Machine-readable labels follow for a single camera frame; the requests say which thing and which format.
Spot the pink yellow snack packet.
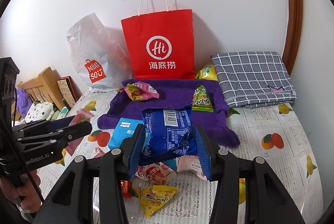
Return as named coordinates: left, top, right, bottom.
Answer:
left=124, top=81, right=160, bottom=101

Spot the pink toy story candy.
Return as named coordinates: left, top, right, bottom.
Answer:
left=65, top=109, right=95, bottom=156

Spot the yellow bag behind towel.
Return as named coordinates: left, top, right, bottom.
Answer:
left=195, top=63, right=218, bottom=81

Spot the yellow triangular snack packet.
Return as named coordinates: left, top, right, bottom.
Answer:
left=134, top=185, right=179, bottom=217

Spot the green snack packet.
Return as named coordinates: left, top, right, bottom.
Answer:
left=192, top=84, right=213, bottom=113

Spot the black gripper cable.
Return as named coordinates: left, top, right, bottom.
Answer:
left=0, top=119, right=45, bottom=204

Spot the blue snack packet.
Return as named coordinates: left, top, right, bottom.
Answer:
left=139, top=105, right=197, bottom=166

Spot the red snack packet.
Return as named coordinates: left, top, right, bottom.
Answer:
left=121, top=180, right=137, bottom=199

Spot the purple towel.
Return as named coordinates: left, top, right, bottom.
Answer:
left=97, top=79, right=240, bottom=148

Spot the blue tissue pack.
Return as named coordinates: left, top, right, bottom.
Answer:
left=108, top=118, right=143, bottom=150

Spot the purple plush item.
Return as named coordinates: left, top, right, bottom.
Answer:
left=16, top=88, right=32, bottom=118

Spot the brown patterned box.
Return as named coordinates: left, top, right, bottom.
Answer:
left=57, top=76, right=78, bottom=108

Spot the pink candy packet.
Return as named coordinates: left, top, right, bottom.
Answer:
left=93, top=147, right=105, bottom=158

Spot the fruit print tablecloth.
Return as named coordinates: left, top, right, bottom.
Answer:
left=36, top=89, right=324, bottom=224

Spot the wooden chair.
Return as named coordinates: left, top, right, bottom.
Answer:
left=18, top=67, right=65, bottom=110

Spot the white dotted pouch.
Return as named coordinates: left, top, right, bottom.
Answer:
left=24, top=101, right=54, bottom=123

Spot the pale pink snack packet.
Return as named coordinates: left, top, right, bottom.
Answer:
left=177, top=155, right=207, bottom=180

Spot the white red strawberry packet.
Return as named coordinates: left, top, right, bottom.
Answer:
left=135, top=162, right=176, bottom=185

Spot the white Miniso plastic bag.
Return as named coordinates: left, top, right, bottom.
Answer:
left=66, top=13, right=133, bottom=92

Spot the brown wooden door frame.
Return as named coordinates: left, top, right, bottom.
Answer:
left=282, top=0, right=304, bottom=75

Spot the left hand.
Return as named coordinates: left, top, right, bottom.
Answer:
left=1, top=174, right=41, bottom=213

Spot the red paper shopping bag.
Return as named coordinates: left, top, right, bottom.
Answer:
left=121, top=5, right=195, bottom=79

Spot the grey checked folded cloth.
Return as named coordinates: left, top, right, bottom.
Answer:
left=211, top=52, right=297, bottom=108

